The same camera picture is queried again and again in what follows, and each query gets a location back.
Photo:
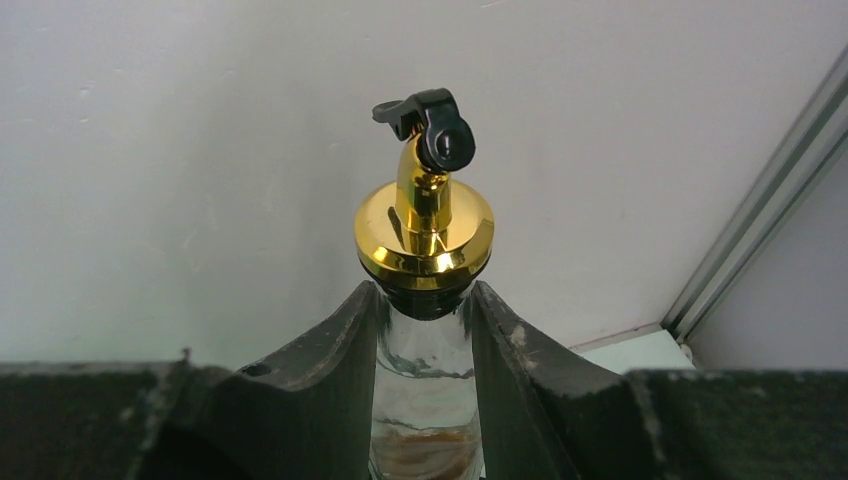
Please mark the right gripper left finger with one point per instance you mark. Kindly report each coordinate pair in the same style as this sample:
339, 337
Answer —
301, 412

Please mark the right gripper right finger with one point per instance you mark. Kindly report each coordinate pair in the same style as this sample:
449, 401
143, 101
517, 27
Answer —
547, 413

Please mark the glass oil bottle gold spout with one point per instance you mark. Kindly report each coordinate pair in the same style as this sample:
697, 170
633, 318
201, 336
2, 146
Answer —
424, 238

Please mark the right aluminium frame post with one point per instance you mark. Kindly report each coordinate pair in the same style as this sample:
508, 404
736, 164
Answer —
814, 143

